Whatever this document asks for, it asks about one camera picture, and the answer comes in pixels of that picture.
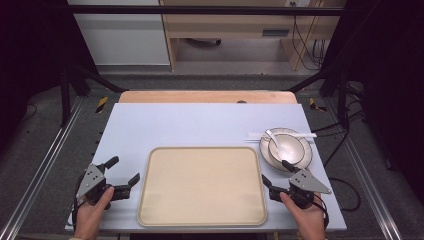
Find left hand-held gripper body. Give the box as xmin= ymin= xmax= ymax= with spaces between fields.
xmin=75 ymin=162 xmax=132 ymax=205

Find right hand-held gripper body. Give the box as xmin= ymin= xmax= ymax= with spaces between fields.
xmin=269 ymin=168 xmax=333 ymax=210

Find white bowl with dark rim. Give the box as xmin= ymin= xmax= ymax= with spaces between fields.
xmin=267 ymin=133 xmax=306 ymax=166

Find white plate with dark rim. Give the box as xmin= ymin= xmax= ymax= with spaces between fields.
xmin=258 ymin=127 xmax=314 ymax=174

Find person's left hand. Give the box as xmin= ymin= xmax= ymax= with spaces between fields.
xmin=73 ymin=186 xmax=115 ymax=240

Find person's right hand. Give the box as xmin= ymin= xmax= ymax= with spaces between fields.
xmin=279 ymin=191 xmax=327 ymax=240

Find white ceramic spoon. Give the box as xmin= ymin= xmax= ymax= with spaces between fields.
xmin=264 ymin=128 xmax=285 ymax=150

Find chopsticks in white paper sleeve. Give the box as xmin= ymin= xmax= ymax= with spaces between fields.
xmin=246 ymin=132 xmax=318 ymax=143

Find yellow and black floor tape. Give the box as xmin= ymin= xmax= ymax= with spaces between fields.
xmin=308 ymin=97 xmax=328 ymax=113
xmin=95 ymin=95 xmax=110 ymax=115

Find beige plastic tray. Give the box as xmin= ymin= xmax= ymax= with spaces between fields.
xmin=136 ymin=146 xmax=269 ymax=228

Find wooden table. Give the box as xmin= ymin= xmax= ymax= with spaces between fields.
xmin=118 ymin=90 xmax=298 ymax=105

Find white cabinet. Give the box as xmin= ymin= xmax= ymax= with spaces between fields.
xmin=66 ymin=0 xmax=171 ymax=66

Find black curtain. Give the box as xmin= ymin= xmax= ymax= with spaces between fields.
xmin=0 ymin=0 xmax=100 ymax=158
xmin=321 ymin=0 xmax=424 ymax=204

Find light wooden desk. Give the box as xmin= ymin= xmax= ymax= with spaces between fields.
xmin=159 ymin=0 xmax=346 ymax=72

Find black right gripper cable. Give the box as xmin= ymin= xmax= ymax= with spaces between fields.
xmin=312 ymin=193 xmax=331 ymax=231

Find black floor cable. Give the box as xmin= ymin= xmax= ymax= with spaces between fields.
xmin=311 ymin=98 xmax=364 ymax=212

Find aluminium floor rail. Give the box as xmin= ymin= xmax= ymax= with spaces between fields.
xmin=324 ymin=98 xmax=404 ymax=240
xmin=0 ymin=95 xmax=86 ymax=240

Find bundle of black hanging cables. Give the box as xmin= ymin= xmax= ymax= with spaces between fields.
xmin=289 ymin=1 xmax=329 ymax=72

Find black metal frame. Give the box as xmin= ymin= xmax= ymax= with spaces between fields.
xmin=59 ymin=3 xmax=351 ymax=129

